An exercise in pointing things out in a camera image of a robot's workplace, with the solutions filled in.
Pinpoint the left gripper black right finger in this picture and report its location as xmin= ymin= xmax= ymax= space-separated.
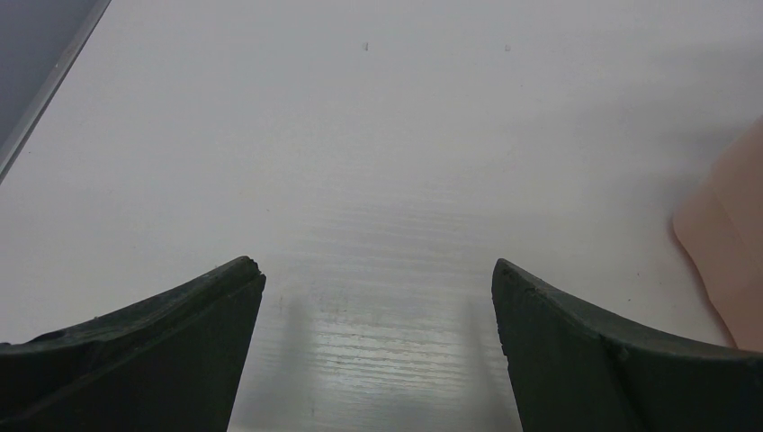
xmin=491 ymin=259 xmax=762 ymax=431

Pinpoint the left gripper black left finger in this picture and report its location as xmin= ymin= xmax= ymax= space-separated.
xmin=1 ymin=256 xmax=265 ymax=431

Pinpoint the pink plastic bin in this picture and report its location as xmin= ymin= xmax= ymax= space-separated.
xmin=672 ymin=120 xmax=762 ymax=351

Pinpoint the aluminium table edge rail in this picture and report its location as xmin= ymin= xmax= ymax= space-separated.
xmin=1 ymin=0 xmax=111 ymax=177

